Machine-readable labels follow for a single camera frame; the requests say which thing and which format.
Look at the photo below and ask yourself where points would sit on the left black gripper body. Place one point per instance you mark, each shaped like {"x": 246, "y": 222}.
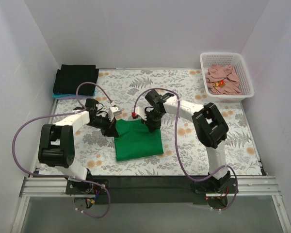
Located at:
{"x": 110, "y": 130}

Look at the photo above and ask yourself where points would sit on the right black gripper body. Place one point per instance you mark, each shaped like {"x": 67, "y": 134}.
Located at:
{"x": 152, "y": 124}

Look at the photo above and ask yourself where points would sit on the green t shirt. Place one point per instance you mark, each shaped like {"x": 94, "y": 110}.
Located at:
{"x": 135, "y": 141}

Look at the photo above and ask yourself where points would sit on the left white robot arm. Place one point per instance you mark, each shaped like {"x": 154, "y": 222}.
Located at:
{"x": 57, "y": 146}

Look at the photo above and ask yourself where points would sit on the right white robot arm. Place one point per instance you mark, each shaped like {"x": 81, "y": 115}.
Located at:
{"x": 210, "y": 127}

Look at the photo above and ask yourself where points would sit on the floral table mat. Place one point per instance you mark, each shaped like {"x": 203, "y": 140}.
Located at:
{"x": 179, "y": 140}

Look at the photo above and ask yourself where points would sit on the folded black t shirt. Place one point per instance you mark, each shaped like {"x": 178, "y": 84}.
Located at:
{"x": 69, "y": 77}

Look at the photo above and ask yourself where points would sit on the pink t shirt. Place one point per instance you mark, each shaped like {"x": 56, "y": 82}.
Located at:
{"x": 223, "y": 80}

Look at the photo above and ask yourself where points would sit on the white plastic basket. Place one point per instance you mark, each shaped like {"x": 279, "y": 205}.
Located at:
{"x": 207, "y": 59}

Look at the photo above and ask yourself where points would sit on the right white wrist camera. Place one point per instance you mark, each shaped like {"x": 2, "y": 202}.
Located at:
{"x": 139, "y": 112}

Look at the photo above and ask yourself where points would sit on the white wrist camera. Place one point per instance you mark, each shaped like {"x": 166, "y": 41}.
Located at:
{"x": 139, "y": 112}
{"x": 113, "y": 111}

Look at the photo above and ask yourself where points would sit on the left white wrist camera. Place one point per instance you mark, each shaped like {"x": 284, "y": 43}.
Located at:
{"x": 113, "y": 111}

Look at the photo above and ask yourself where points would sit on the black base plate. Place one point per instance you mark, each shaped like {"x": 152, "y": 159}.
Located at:
{"x": 147, "y": 189}

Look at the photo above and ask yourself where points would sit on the aluminium frame rail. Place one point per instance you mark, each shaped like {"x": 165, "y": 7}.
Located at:
{"x": 37, "y": 185}

